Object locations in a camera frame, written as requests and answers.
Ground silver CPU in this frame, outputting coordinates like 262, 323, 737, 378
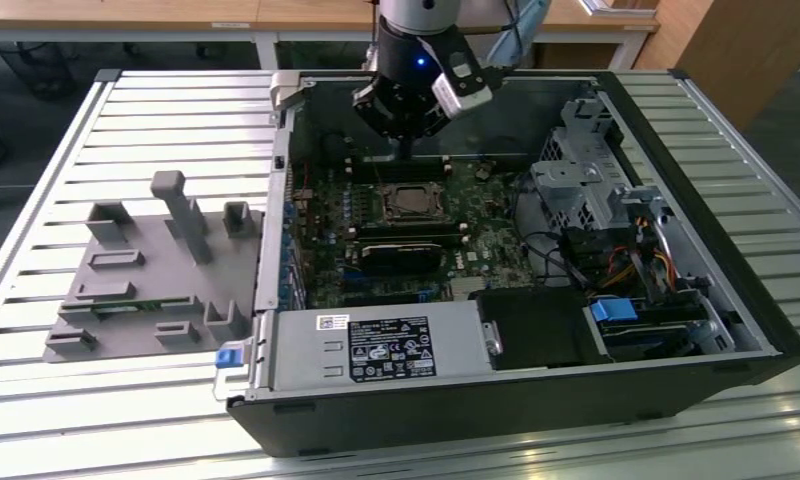
394, 187, 436, 212

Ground metal socket cover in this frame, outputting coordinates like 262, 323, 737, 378
380, 182, 450, 224

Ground CPU socket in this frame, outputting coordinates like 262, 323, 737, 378
378, 181, 452, 225

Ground green motherboard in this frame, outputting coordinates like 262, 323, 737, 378
286, 159, 542, 307

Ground grey metal drive cage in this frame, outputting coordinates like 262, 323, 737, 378
530, 97, 642, 231

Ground black plastic shroud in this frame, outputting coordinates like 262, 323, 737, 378
477, 287, 606, 371

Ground grey power supply unit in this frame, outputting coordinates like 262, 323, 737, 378
266, 299, 495, 392

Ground grey parts rack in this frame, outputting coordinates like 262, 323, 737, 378
43, 169, 268, 364

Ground blue disk carrier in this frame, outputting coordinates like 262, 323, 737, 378
590, 297, 639, 324

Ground green RAM stick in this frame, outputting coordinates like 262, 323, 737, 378
91, 298, 195, 314

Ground wooden cabinet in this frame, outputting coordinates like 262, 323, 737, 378
633, 0, 800, 131

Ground black PC case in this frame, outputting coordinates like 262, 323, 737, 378
226, 69, 800, 459

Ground grey metal disk bay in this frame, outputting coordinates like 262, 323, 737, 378
583, 287, 739, 364

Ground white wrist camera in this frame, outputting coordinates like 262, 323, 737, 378
431, 49, 495, 120

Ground grey case handle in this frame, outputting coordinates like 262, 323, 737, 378
270, 71, 316, 110

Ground black wires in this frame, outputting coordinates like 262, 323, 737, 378
519, 230, 595, 289

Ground wooden desk white frame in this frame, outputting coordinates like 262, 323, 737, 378
0, 0, 662, 71

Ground orange and yellow wires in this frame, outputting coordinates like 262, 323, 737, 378
606, 247, 679, 296

